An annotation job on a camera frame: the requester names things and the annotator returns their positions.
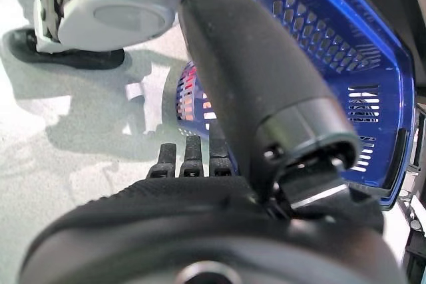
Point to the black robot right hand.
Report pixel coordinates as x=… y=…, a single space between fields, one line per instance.
x=233 y=224

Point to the black robot right foot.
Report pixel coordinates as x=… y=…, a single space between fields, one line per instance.
x=83 y=59

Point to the silver robot right leg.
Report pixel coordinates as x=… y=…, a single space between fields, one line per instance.
x=116 y=8

